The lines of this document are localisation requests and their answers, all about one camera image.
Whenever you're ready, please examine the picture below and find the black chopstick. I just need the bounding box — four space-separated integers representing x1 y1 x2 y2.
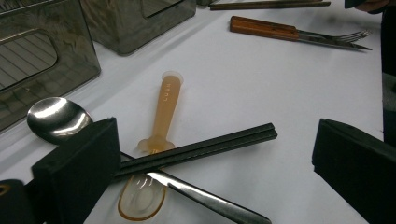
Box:
113 129 278 181
120 122 276 172

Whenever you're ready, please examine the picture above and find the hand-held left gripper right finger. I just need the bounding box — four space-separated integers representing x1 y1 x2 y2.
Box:
312 118 396 224

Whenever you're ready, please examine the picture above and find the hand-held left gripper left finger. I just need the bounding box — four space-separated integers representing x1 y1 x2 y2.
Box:
31 117 121 224

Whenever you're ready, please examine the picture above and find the wooden-handled fork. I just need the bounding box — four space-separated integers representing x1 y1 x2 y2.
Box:
231 15 373 44

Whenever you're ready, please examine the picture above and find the dark brown chopstick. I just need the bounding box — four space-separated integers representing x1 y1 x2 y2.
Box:
208 1 332 11
214 0 325 4

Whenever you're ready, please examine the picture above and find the wooden-handled knife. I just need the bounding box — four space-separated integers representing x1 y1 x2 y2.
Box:
229 21 374 51

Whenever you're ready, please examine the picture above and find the smoky transparent plastic bin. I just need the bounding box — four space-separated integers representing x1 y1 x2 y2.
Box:
79 0 198 57
0 0 102 133

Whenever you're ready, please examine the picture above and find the wooden spoon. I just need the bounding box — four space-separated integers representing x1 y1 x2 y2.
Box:
117 70 185 222

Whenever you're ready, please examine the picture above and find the metal spoon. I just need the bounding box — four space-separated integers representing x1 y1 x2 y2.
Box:
26 96 273 224

